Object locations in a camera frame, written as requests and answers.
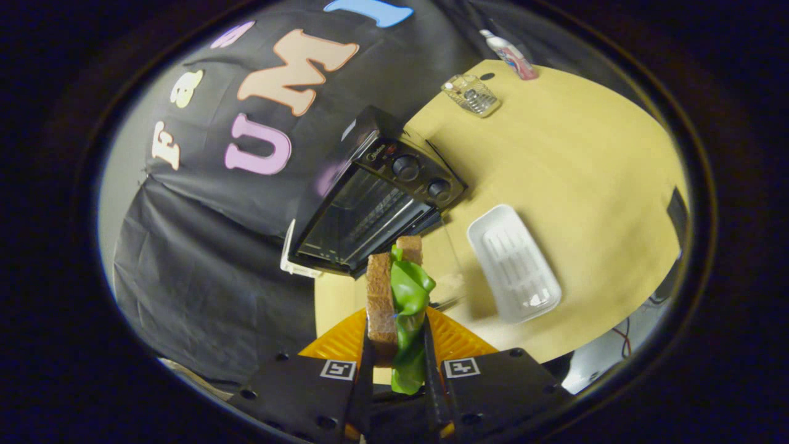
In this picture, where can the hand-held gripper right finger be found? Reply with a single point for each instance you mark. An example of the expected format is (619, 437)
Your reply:
(499, 388)

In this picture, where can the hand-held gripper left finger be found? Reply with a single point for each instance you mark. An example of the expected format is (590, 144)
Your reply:
(296, 394)

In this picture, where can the bread and lettuce sandwich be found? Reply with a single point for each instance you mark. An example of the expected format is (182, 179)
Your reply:
(407, 296)

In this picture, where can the black toaster oven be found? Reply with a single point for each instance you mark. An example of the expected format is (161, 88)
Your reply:
(370, 209)

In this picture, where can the white pop-up toaster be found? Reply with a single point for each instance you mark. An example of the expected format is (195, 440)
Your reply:
(290, 262)

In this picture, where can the white plastic tray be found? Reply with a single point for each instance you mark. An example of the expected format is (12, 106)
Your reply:
(515, 265)

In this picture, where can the clear square glass container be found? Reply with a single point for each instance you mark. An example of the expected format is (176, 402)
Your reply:
(473, 95)

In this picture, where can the white and pink bottle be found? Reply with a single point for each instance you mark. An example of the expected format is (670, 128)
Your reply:
(511, 57)

